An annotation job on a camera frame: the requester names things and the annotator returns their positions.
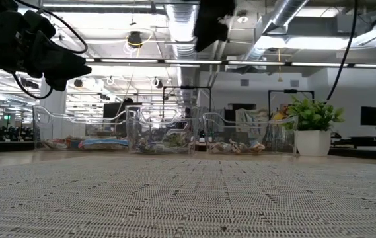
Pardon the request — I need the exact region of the white pillar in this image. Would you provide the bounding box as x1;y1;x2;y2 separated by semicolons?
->
39;79;68;141

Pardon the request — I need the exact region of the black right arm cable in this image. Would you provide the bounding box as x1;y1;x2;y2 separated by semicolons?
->
324;0;359;102

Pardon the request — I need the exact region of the black table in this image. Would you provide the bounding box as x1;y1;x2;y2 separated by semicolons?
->
331;135;376;151

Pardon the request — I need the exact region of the white plant pot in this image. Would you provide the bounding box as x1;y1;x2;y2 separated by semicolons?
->
295;129;332;157

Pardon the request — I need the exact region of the green potted plant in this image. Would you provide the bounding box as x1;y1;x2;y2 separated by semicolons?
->
288;95;344;132

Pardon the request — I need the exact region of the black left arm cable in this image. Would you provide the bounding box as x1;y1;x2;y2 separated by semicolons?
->
11;0;89;100

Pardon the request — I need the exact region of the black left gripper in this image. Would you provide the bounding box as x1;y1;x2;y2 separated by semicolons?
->
0;9;93;92

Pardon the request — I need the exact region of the silver ribbed ventilation duct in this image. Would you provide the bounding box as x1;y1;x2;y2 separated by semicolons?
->
164;0;202;105

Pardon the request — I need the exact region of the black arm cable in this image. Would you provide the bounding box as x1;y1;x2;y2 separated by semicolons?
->
324;0;359;102
11;0;89;100

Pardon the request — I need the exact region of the black metal frame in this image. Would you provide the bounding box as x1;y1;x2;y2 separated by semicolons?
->
268;89;315;113

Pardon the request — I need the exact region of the black ceiling camera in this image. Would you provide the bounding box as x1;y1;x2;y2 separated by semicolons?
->
126;30;144;50

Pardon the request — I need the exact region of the grey woven placemat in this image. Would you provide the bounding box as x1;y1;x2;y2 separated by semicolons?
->
0;155;376;238

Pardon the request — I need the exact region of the black monitor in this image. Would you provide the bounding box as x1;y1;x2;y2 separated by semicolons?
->
360;106;376;127
102;102;142;122

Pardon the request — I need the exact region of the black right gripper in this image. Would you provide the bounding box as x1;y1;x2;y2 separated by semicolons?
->
194;0;237;53

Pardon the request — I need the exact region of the clear plastic bin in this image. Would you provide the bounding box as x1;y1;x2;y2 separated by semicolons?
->
32;105;132;151
202;112;298;156
125;104;199;155

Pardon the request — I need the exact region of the long ceiling light strip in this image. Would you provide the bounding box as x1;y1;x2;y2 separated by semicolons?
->
85;56;376;69

